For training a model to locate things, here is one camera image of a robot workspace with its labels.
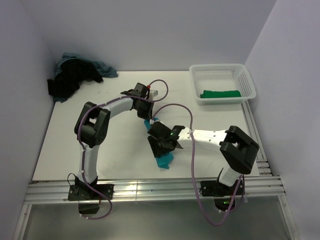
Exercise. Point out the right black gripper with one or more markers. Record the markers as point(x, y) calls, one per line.
point(156, 150)

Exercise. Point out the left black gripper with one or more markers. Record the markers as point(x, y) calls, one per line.
point(147, 115)

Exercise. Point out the teal t-shirt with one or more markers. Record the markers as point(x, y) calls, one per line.
point(163, 160)

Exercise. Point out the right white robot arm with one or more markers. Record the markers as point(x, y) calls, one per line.
point(238, 149)

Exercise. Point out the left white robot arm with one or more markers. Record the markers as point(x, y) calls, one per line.
point(91, 130)

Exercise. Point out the rolled green t-shirt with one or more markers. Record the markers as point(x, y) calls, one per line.
point(208, 94)

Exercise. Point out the white plastic basket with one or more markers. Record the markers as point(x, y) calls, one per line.
point(221, 78)

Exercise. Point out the black t-shirt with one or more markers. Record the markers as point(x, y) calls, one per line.
point(68, 81)

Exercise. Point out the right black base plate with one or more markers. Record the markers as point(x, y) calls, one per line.
point(213, 188)

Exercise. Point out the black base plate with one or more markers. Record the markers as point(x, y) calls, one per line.
point(213, 188)
point(86, 194)

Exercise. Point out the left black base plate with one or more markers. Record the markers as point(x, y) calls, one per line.
point(86, 194)

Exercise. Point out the aluminium rail frame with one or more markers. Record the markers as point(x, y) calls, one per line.
point(125, 158)

